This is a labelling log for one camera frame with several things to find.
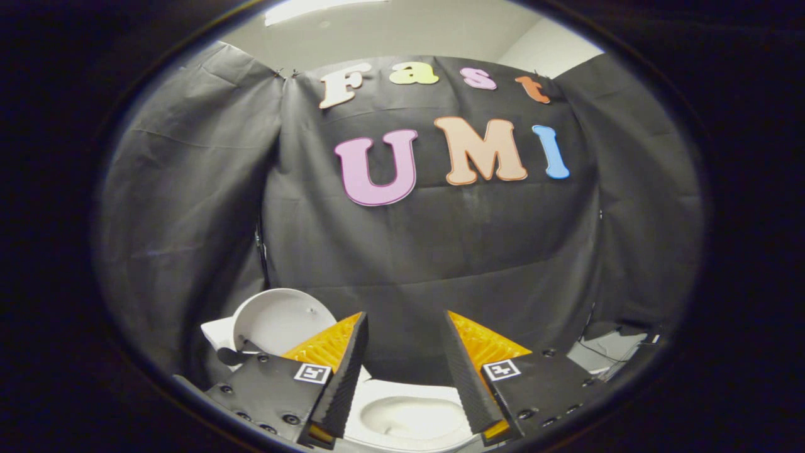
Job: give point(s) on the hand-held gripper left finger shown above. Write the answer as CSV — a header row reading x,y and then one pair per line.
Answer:
x,y
346,384

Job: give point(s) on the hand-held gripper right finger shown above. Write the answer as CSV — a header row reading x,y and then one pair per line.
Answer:
x,y
468,377

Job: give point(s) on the white toilet lid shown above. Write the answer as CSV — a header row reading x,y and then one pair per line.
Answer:
x,y
283,321

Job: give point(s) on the white toilet seat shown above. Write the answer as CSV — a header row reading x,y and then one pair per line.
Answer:
x,y
383,393

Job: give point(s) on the white toilet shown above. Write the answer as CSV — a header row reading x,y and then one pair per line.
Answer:
x,y
402,418

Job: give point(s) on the black backdrop cloth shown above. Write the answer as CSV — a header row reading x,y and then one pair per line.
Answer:
x,y
440,251

